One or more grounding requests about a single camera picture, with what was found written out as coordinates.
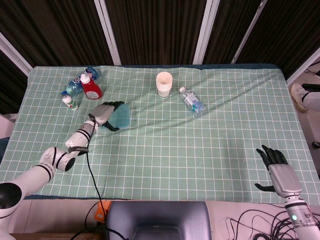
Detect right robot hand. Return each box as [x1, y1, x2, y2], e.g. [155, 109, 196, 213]
[254, 144, 303, 199]

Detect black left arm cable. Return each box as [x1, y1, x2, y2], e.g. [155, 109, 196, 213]
[71, 113, 104, 240]

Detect green checked tablecloth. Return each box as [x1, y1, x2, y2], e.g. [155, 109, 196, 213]
[0, 64, 320, 204]

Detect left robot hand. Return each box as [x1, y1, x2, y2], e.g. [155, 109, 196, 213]
[91, 100, 126, 133]

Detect blue label plastic drink bottle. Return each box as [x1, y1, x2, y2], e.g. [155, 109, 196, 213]
[65, 66, 102, 96]

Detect grey robot chest housing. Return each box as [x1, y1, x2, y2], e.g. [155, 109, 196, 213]
[104, 201, 213, 240]

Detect black tangled cables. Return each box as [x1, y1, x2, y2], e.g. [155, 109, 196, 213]
[228, 209, 301, 240]

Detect orange box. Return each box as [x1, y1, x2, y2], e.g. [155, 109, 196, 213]
[94, 200, 112, 223]

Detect brown wooden board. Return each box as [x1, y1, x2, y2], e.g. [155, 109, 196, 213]
[9, 232, 106, 240]

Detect red squeeze bottle white cap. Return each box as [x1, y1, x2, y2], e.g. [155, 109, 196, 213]
[79, 73, 104, 101]

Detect small white green-label bottle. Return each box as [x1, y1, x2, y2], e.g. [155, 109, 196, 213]
[61, 93, 79, 111]

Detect clear water bottle blue label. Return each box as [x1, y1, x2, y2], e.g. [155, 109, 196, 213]
[178, 86, 207, 117]

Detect teal container lid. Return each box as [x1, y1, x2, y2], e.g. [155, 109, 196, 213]
[98, 103, 131, 131]

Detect clear plastic container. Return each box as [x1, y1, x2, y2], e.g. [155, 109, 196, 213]
[99, 104, 132, 131]

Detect person's leg in light trousers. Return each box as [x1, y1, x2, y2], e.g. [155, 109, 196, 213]
[301, 91, 320, 110]

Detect white partition post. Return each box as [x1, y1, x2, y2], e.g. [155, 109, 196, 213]
[192, 0, 221, 65]
[286, 47, 320, 85]
[93, 0, 123, 66]
[0, 31, 33, 76]
[231, 0, 268, 64]

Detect white sneaker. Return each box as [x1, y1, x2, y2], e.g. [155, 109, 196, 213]
[290, 83, 310, 112]

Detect white paper cup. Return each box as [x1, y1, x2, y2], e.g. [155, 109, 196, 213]
[155, 71, 173, 98]

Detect black looped cable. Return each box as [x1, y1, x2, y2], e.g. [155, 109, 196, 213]
[84, 201, 101, 232]

